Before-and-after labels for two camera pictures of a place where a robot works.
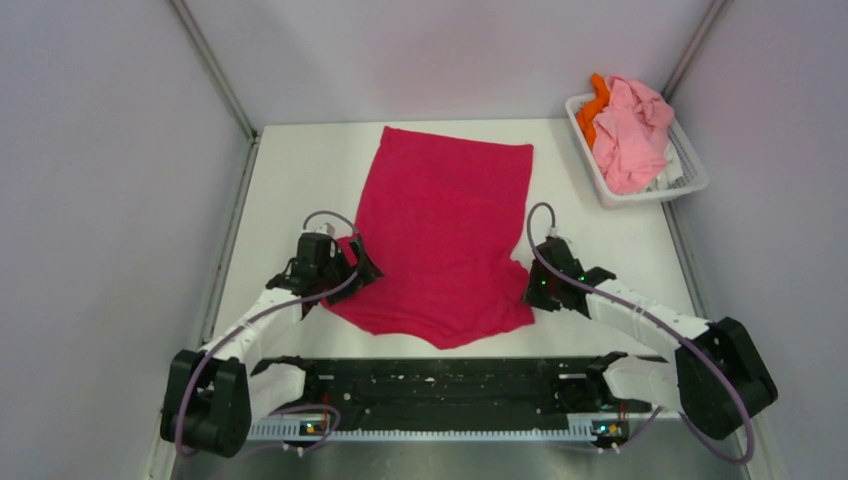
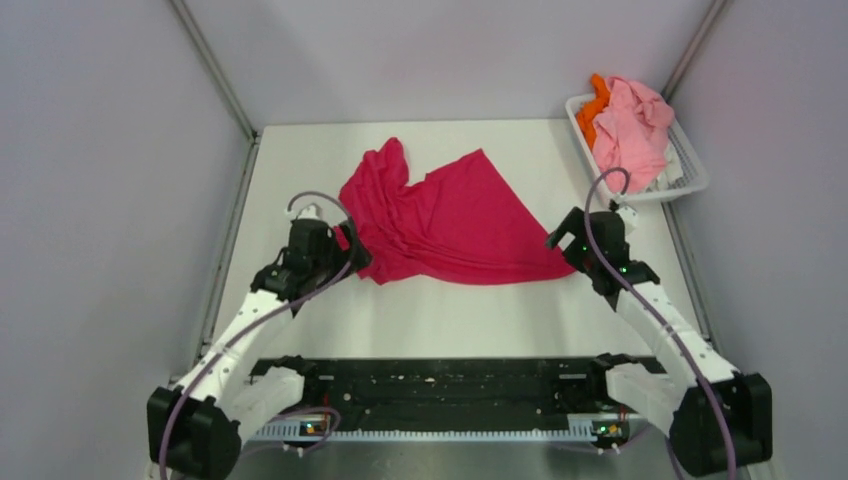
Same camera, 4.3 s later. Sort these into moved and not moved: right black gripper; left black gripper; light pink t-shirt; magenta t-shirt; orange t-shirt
Moved: left black gripper; right black gripper; magenta t-shirt
Not moved: orange t-shirt; light pink t-shirt
